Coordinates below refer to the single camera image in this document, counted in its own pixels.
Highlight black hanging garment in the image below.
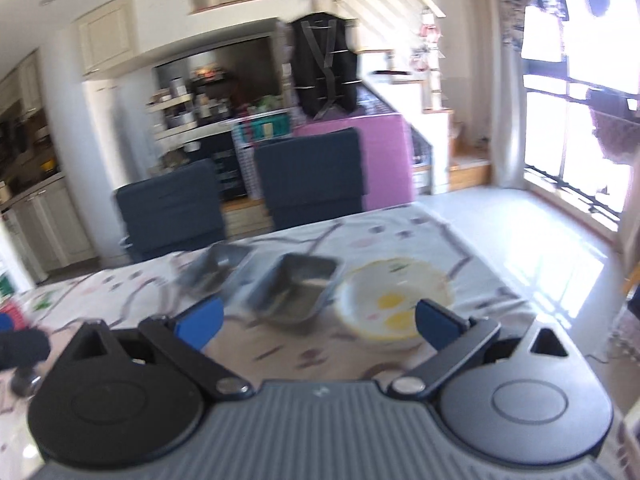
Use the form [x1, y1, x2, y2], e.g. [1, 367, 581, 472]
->
[290, 12, 360, 119]

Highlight white perforated basket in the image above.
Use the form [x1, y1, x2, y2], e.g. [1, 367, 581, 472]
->
[231, 110, 292, 200]

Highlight small steel rectangular tray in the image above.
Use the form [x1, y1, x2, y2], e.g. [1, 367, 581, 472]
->
[176, 242, 254, 297]

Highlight left dark blue chair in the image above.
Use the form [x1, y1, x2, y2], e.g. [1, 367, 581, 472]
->
[114, 159, 227, 263]

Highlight beige window curtain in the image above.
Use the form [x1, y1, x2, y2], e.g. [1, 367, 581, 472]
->
[489, 0, 529, 190]

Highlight large steel rectangular tray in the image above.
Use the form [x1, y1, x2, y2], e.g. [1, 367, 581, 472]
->
[242, 252, 344, 334]

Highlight right dark blue chair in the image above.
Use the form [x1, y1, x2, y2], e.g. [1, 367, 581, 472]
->
[259, 128, 367, 231]

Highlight yellow rimmed ceramic bowl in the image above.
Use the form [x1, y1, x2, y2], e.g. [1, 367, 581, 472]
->
[334, 257, 454, 351]

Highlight pink storage box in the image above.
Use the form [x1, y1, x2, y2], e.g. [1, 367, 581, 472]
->
[293, 113, 416, 210]

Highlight dark blue chair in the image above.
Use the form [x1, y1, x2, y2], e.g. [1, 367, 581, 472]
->
[259, 128, 367, 231]
[114, 159, 227, 263]

